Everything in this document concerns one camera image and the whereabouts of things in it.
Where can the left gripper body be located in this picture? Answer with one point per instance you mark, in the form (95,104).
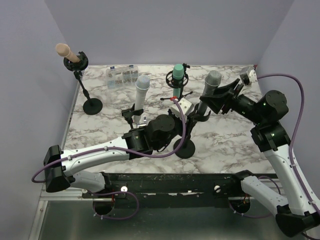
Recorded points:
(178,126)

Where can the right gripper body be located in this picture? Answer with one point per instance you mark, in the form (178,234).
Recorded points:
(234,94)

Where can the grey metal microphone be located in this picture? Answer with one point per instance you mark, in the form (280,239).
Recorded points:
(211,83)

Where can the black mic stand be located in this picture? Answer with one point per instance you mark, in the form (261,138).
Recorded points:
(188,148)

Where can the white microphone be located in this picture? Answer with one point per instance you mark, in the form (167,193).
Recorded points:
(142,86)

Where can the black white-mic stand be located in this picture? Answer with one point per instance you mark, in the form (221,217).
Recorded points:
(128,114)

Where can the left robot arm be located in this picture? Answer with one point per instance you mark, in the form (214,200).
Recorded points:
(165,135)

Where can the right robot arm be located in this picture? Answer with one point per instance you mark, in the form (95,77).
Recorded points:
(297,211)

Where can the teal microphone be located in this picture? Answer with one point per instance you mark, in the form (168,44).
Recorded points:
(178,74)

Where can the beige microphone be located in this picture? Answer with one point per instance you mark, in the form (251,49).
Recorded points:
(64,50)

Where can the small chrome metal block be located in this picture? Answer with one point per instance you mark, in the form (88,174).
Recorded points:
(140,121)

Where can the clear plastic screw box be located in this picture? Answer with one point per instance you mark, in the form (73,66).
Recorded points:
(122,76)

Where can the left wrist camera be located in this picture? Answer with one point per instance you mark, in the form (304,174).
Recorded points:
(185,105)

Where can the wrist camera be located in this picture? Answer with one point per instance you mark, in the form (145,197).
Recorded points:
(248,75)
(185,105)

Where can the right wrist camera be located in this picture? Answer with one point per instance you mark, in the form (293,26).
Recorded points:
(248,75)

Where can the black tripod shock mount stand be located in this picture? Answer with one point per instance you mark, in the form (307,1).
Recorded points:
(168,80)

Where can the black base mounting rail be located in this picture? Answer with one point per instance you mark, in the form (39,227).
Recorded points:
(165,190)

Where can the black tall shock mount stand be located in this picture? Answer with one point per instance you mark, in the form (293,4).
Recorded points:
(77,64)

